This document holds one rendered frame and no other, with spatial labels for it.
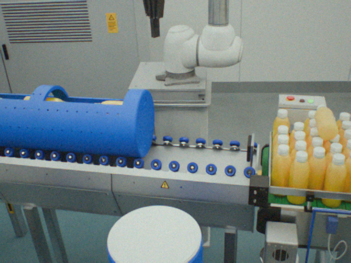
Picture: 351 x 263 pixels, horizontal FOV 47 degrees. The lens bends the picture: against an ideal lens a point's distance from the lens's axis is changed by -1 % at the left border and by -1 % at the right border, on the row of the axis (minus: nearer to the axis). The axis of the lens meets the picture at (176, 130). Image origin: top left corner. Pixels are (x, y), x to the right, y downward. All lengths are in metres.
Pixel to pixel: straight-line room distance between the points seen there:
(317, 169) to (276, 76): 3.05
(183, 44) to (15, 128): 0.87
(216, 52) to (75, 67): 1.53
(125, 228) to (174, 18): 3.26
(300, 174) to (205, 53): 0.81
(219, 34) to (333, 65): 2.74
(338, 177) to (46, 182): 1.20
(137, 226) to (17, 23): 2.32
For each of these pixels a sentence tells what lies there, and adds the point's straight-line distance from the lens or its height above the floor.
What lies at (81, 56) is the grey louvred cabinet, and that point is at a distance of 3.22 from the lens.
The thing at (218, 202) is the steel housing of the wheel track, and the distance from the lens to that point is 1.68.
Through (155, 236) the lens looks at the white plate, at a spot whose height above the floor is 1.04.
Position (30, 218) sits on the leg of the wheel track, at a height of 0.57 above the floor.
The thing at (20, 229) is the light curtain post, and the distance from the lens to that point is 2.94.
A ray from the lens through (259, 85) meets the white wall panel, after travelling 4.54.
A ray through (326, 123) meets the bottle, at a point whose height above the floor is 1.17.
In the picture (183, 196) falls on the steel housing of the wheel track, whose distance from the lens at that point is 1.69.
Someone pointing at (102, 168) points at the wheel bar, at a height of 0.93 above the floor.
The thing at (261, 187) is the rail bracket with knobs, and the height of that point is 1.00.
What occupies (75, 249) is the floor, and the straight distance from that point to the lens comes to 2.76.
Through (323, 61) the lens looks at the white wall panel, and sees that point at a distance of 4.56.
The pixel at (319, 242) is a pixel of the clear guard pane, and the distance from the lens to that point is 1.61.
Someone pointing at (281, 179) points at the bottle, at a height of 0.98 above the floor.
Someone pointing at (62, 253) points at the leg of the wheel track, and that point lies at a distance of 2.51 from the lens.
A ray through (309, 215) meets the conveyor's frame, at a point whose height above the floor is 0.88.
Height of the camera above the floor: 1.90
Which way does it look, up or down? 29 degrees down
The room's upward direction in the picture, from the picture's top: 3 degrees counter-clockwise
